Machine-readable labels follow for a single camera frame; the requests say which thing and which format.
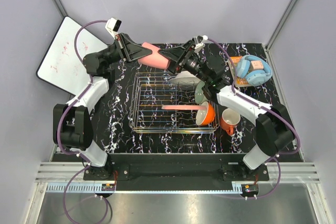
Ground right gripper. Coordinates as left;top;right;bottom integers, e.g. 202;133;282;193
156;40;211;84

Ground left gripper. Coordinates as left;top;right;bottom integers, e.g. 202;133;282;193
100;33;153;67

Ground pink cup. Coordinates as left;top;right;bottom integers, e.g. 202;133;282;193
138;42;170;69

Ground white plate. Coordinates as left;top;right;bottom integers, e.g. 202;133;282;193
169;71;201;87

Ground green celadon bowl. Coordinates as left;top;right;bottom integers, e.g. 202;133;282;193
194;81;208;105

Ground pink floral plate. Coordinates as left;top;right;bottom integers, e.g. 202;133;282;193
161;105;207;111

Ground metal wire dish rack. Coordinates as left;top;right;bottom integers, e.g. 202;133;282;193
129;72;219;134

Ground orange bowl white inside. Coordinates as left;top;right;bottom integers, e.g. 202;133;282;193
196;101;215;126

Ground orange mug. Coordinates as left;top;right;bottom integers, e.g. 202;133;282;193
220;108;240;135

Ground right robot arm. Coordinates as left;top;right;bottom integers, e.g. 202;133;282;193
159;46;297;180

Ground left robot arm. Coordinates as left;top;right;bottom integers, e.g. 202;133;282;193
53;33;158;180

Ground orange book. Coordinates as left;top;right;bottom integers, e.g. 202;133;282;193
227;56;250;88

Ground white whiteboard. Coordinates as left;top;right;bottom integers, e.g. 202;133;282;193
36;16;109;95

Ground pink cube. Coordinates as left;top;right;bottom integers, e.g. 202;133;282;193
250;60;264;71

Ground blue headphones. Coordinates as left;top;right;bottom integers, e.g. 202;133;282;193
235;55;272;87

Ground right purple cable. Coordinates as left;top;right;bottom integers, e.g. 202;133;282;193
202;35;301;200

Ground purple cable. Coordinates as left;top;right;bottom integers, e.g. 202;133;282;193
57;19;113;222
202;35;301;200

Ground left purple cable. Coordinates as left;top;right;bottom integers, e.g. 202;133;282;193
57;19;113;222

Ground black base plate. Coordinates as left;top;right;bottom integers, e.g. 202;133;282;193
83;154;269;192

